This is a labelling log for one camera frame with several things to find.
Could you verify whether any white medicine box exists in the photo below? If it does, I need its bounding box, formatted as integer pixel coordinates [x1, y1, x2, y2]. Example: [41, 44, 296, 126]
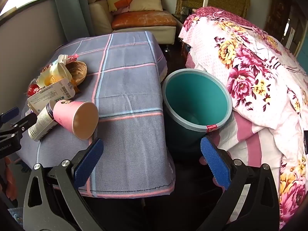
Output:
[27, 78, 76, 114]

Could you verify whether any teal plastic trash bin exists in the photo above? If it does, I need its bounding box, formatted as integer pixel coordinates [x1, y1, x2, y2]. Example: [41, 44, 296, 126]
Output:
[162, 68, 232, 149]

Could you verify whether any white medicine bottle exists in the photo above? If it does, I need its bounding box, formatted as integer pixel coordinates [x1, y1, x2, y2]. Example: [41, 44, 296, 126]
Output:
[28, 100, 57, 142]

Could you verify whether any red snack packet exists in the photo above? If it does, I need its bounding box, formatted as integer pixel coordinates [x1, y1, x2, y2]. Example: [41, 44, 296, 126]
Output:
[27, 84, 40, 97]

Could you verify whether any pink paper cup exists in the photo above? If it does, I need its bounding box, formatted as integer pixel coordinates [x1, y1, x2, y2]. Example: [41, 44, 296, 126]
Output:
[53, 100, 99, 140]

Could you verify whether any pink floral bed quilt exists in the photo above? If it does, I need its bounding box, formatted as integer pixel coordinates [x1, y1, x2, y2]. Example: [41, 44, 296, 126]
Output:
[179, 7, 307, 228]

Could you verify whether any yellow cream snack wrapper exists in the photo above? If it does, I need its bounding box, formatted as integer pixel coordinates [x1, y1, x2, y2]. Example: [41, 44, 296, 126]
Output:
[37, 62, 73, 88]

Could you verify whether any brown coconut shell bowl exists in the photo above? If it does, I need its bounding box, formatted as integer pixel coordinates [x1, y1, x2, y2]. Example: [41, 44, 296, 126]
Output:
[66, 61, 88, 85]

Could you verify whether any grey plaid tablecloth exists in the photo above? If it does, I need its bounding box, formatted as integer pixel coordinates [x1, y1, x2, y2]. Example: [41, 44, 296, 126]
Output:
[14, 31, 176, 199]

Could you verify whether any cream sofa chair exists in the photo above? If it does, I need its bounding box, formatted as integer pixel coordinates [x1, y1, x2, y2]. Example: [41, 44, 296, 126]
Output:
[88, 0, 177, 45]

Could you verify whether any grey-blue curtain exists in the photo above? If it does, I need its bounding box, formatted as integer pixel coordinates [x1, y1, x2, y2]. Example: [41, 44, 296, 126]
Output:
[55, 0, 95, 41]

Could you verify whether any orange leather seat cushion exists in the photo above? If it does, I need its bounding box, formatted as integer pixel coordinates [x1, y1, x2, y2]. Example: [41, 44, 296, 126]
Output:
[111, 10, 177, 30]

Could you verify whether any dark wooden door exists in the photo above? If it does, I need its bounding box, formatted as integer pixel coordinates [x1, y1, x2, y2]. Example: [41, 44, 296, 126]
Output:
[264, 0, 292, 41]

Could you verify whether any beige pillow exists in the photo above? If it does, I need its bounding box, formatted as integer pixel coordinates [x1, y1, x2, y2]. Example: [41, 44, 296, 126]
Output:
[129, 0, 163, 12]

